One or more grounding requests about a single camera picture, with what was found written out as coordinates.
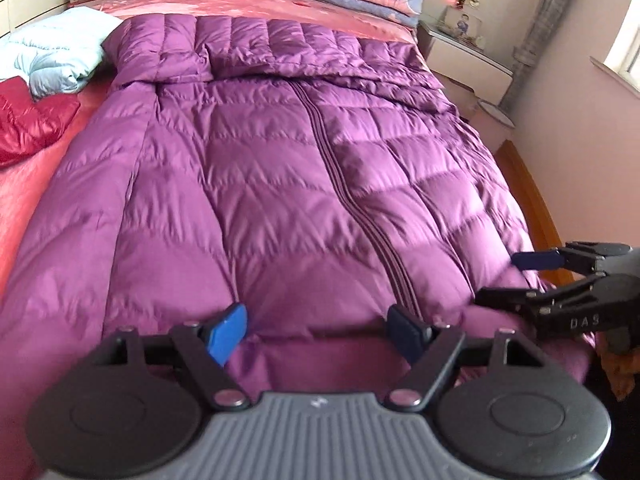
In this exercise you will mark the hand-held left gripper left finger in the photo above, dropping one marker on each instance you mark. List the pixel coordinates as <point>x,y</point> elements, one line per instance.
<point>227,332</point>

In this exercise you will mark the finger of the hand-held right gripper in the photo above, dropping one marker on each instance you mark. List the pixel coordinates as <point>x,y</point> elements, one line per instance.
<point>505,299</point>
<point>537,260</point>

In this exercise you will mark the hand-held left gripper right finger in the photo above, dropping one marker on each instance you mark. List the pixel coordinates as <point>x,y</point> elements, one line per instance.
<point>407,332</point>

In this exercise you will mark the purple down jacket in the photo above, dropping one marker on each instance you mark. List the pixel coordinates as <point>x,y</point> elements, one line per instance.
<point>250,185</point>

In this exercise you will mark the white trash bin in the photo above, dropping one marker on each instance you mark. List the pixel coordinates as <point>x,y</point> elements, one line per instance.
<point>492,122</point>

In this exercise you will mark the white nightstand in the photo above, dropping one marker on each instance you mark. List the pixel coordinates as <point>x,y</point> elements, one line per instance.
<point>470,65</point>

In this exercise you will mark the window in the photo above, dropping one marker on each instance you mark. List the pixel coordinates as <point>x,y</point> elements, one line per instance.
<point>625,50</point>

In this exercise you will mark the grey wrapped pipe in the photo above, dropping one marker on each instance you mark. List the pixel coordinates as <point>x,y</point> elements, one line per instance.
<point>550,30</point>

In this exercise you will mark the red down jacket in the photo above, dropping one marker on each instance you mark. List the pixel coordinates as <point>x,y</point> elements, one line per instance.
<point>30,120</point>

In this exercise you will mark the lavender folded blanket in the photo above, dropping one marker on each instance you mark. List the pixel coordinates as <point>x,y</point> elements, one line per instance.
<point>360,10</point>

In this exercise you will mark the light blue down jacket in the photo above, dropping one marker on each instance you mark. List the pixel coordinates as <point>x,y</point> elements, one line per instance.
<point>60,50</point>

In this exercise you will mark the photo frame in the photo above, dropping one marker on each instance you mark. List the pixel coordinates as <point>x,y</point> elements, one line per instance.
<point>465,25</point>

